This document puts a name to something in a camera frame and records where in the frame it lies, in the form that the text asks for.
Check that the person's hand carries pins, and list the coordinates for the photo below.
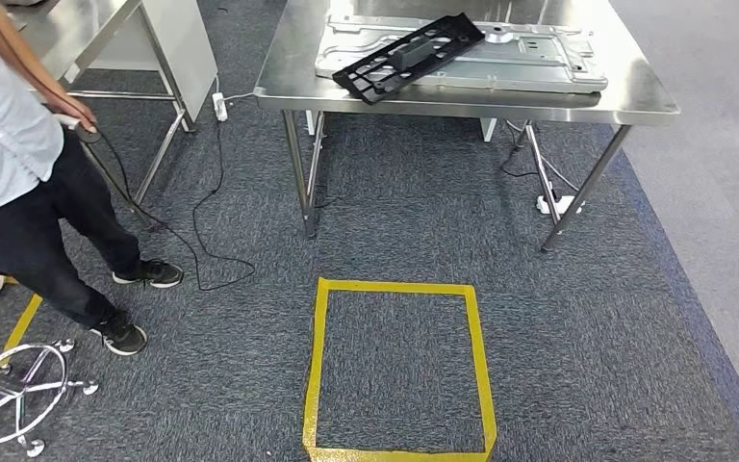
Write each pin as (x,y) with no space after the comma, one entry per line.
(79,118)

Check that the black plastic frame part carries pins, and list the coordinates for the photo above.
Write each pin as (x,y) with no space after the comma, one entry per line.
(408,57)

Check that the person's forearm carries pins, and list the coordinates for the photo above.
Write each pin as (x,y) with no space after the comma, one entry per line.
(19,57)

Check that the large steel workbench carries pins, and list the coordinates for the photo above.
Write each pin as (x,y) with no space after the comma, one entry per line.
(293,64)

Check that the person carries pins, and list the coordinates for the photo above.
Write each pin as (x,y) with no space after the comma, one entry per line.
(0,140)

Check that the small steel table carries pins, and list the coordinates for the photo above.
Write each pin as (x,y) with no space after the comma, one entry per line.
(70,32)

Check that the white board panel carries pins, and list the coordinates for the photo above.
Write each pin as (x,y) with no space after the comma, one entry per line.
(184,51)

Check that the white power strip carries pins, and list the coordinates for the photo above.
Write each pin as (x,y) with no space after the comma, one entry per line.
(220,107)
(557,205)

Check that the yellow floor tape square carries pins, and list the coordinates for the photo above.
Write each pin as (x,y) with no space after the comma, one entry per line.
(315,357)
(22,325)

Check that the black round stool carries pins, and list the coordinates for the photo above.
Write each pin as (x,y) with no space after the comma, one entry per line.
(19,382)

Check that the stamped sheet metal panel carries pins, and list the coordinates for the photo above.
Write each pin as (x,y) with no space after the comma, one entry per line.
(535,64)

